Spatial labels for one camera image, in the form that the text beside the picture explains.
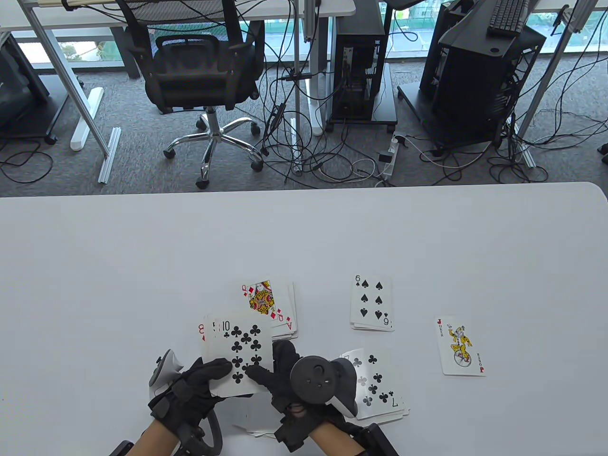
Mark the person's left hand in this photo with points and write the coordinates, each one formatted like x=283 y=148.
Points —
x=185 y=401

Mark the person's right hand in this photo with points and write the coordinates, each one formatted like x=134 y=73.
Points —
x=280 y=384

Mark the pile of hearts cards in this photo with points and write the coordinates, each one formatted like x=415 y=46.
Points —
x=254 y=418

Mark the many-pip clubs playing card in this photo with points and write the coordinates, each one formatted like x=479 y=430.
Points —
x=263 y=342

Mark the stack of playing cards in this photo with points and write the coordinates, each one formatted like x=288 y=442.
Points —
x=204 y=342

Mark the pile of diamonds cards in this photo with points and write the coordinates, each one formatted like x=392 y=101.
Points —
x=285 y=299

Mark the pile of clubs cards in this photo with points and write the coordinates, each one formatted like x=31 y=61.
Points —
x=384 y=365

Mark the many-pip spades playing card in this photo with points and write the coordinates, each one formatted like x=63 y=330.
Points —
x=370 y=304

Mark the jester figure playing card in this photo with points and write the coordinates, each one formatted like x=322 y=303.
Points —
x=475 y=332

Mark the person's left forearm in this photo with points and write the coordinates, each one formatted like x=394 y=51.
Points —
x=156 y=441

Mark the person's right forearm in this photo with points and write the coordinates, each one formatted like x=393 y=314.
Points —
x=332 y=444

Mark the grey and white handheld controller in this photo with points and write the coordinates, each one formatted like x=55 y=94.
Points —
x=316 y=377
x=161 y=370

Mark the white power strip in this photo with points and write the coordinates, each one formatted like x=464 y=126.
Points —
x=390 y=164

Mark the black rolling computer stand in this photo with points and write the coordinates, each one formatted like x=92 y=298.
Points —
x=387 y=107

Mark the black flat floor stand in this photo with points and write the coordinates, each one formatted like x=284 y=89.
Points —
x=412 y=102

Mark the black mesh office chair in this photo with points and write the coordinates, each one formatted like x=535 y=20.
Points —
x=190 y=80

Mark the black rolling cabinet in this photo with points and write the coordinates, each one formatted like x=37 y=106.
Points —
x=19 y=95

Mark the large black computer tower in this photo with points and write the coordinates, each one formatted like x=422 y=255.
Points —
x=475 y=95

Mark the black computer case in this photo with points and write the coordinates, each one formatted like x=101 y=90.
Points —
x=430 y=57

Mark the black tilted board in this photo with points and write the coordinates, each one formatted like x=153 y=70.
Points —
x=468 y=40

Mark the black keyboard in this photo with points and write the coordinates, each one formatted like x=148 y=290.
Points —
x=508 y=16

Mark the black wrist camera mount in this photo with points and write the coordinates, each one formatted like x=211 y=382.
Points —
x=380 y=441
x=192 y=441

